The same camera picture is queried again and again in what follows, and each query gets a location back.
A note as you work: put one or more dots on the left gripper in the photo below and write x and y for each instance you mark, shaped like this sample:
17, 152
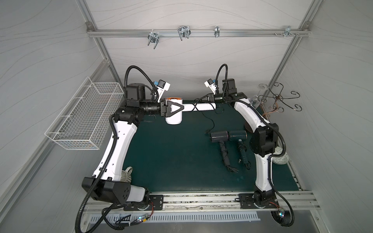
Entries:
163, 108

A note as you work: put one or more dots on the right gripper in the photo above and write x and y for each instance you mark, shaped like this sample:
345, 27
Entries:
210, 97

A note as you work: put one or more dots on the white hair dryer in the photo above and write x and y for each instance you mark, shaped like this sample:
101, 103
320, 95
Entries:
188, 107

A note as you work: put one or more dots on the black hair dryer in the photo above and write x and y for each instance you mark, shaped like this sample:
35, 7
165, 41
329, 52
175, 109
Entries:
221, 138

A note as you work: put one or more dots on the green hair dryer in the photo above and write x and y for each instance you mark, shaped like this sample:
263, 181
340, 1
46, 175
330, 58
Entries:
240, 136

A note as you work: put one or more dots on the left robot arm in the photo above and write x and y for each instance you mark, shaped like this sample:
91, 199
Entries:
107, 184

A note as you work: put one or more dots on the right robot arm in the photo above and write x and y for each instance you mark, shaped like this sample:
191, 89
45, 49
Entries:
266, 143

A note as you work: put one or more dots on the clear wine glass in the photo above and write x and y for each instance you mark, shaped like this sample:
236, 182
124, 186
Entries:
257, 99

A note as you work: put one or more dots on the green table mat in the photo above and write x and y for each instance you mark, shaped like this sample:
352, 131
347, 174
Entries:
182, 158

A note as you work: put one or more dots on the small metal hook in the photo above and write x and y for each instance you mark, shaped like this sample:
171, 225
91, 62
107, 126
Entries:
216, 31

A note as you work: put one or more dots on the metal double hook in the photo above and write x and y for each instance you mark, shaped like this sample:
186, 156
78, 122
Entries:
184, 32

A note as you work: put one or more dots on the striped ceramic mug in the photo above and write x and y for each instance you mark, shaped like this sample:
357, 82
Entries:
126, 175

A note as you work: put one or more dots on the metal hook clamp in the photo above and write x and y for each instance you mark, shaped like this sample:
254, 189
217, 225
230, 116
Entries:
153, 38

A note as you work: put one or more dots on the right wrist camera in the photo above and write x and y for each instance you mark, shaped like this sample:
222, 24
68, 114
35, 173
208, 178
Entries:
210, 83

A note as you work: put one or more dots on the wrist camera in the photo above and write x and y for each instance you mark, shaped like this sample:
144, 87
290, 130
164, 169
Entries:
161, 86
210, 83

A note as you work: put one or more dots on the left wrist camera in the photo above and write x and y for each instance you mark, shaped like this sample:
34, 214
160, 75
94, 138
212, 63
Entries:
161, 86

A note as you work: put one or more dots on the copper wire glass rack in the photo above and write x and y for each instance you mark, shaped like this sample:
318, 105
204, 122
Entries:
279, 98

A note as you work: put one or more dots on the horizontal aluminium rail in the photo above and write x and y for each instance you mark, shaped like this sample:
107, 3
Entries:
202, 33

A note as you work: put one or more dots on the white wire basket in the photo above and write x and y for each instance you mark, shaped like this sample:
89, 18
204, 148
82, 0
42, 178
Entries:
84, 121

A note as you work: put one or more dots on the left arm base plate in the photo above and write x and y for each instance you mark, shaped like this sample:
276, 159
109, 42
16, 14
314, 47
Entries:
152, 202

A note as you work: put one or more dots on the right metal hook bracket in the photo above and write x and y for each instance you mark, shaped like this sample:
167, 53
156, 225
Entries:
287, 33

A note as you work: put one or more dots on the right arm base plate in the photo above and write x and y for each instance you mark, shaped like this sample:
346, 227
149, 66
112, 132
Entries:
247, 201

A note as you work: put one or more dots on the white slotted cable duct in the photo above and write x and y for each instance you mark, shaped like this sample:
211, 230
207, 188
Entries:
183, 217

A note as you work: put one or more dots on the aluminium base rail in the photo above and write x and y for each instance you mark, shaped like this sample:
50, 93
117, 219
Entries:
225, 201

